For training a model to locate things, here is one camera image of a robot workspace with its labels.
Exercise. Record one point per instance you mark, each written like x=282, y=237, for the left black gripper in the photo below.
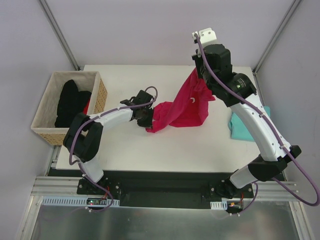
x=146, y=118

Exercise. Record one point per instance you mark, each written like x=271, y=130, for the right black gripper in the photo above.
x=199, y=65

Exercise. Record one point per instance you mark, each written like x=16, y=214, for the pink t shirt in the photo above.
x=190, y=107

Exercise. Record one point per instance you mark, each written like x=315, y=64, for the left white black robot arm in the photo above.
x=84, y=135

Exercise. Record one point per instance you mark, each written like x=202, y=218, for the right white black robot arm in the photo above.
x=237, y=91

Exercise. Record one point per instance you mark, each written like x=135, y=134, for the red garment in basket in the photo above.
x=85, y=109

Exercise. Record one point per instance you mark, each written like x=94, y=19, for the black garment in basket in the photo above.
x=71, y=102

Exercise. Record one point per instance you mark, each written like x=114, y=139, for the teal folded t shirt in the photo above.
x=240, y=130

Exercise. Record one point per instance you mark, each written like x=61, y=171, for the wicker basket with liner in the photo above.
x=43, y=122

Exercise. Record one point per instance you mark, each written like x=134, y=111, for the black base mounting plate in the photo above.
x=150, y=189

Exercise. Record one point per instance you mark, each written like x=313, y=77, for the right aluminium corner post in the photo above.
x=292, y=9

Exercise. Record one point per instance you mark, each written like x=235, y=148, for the aluminium corner post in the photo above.
x=59, y=34
x=292, y=9

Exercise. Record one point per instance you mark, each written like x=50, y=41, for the right white cable duct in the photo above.
x=219, y=205

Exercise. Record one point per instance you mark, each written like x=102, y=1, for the white cable duct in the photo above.
x=79, y=202
x=219, y=205

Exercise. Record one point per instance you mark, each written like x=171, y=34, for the aluminium frame rail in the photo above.
x=67, y=186

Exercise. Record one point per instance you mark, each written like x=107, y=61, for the left white cable duct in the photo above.
x=79, y=202

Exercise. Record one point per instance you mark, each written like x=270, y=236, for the left aluminium corner post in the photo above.
x=59, y=34

